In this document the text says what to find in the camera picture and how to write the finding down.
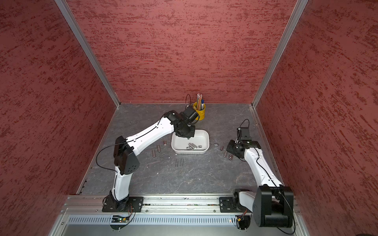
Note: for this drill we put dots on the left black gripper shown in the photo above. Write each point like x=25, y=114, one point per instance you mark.
x=191, y=134

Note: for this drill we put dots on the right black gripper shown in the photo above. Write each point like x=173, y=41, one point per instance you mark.
x=229, y=148

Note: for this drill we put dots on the white plastic storage box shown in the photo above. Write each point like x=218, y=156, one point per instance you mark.
x=198, y=144

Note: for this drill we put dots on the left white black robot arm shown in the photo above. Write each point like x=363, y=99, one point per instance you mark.
x=126, y=150

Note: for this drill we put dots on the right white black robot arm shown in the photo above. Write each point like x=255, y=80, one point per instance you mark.
x=272, y=205

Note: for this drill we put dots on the yellow pen holder cup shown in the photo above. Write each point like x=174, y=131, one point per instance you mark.
x=201, y=113

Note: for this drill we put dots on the pens in yellow cup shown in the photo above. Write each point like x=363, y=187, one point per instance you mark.
x=200, y=102

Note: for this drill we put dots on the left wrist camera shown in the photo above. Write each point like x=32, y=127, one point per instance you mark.
x=190, y=115

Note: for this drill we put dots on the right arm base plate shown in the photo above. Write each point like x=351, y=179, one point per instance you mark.
x=227, y=205

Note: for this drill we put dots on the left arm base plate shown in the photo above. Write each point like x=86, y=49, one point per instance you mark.
x=130, y=204

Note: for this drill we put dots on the aluminium front rail frame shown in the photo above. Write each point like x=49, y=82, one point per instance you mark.
x=157, y=215

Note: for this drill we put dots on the right aluminium corner post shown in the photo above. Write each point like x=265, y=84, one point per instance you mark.
x=288, y=31

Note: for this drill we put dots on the aluminium corner post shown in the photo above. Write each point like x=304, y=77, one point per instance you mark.
x=79, y=35
x=288, y=31

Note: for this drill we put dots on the left aluminium corner post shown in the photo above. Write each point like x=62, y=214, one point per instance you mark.
x=79, y=35

